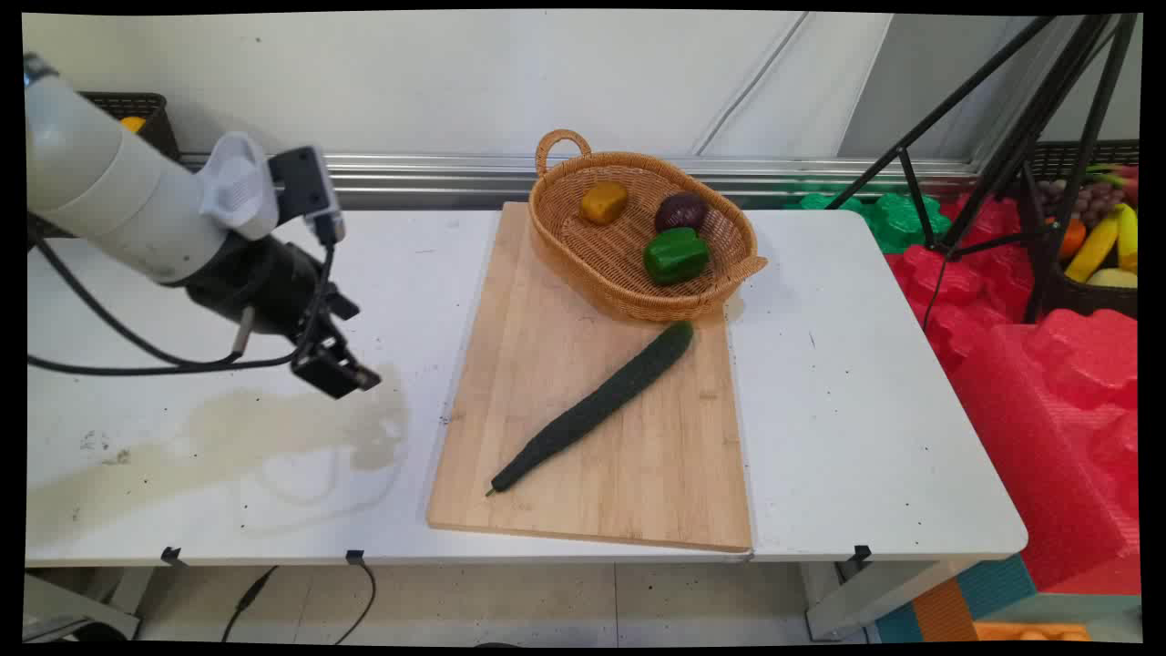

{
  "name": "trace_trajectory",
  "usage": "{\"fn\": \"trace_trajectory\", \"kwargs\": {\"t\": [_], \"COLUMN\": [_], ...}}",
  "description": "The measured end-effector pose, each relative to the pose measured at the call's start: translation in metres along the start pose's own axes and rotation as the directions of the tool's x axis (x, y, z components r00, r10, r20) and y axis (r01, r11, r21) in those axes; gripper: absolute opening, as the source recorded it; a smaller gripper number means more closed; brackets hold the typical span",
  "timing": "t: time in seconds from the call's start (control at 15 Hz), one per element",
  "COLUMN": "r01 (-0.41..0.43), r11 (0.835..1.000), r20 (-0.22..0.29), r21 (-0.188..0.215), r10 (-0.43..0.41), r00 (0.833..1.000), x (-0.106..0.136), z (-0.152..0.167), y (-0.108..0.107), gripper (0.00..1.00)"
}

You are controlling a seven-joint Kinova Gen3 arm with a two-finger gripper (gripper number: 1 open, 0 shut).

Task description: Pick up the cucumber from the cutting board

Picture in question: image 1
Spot black fruit basket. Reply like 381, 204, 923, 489
1028, 139, 1140, 320

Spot white table leg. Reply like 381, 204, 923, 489
803, 558, 974, 641

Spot black floor cable with plug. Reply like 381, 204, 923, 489
221, 565, 280, 644

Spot purple toy grapes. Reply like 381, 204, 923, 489
1037, 179, 1128, 229

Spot aluminium wall rail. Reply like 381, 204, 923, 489
178, 151, 983, 212

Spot thin black floor cable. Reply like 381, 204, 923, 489
332, 563, 378, 645

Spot purple toy onion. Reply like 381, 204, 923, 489
654, 191, 711, 234

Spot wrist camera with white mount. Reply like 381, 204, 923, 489
197, 131, 347, 247

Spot woven wicker basket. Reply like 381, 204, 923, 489
528, 128, 769, 323

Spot grey table leg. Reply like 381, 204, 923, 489
23, 569, 143, 641

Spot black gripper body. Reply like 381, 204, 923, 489
186, 231, 340, 351

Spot green foam mat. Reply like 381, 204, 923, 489
782, 186, 954, 255

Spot short yellow toy banana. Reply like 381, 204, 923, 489
1115, 201, 1139, 273

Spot black mesh basket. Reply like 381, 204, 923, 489
77, 90, 181, 162

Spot small red foam mat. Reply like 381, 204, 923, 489
885, 193, 1039, 373

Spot dark green toy cucumber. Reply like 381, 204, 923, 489
486, 321, 695, 497

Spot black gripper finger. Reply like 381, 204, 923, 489
321, 281, 362, 322
290, 330, 383, 401

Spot wooden cutting board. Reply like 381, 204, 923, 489
426, 201, 754, 554

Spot long yellow toy banana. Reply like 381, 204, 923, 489
1064, 210, 1120, 283

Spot flat orange foam piece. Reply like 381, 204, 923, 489
973, 621, 1092, 642

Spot large red foam mat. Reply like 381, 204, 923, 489
947, 308, 1141, 595

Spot black tripod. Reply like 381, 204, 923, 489
824, 13, 1140, 324

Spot yellow toy pepper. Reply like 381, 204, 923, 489
580, 181, 630, 227

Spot green toy bell pepper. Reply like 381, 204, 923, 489
643, 227, 711, 287

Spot black camera cable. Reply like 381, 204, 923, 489
26, 217, 336, 377

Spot blue and orange foam mat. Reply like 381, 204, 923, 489
873, 554, 1039, 644

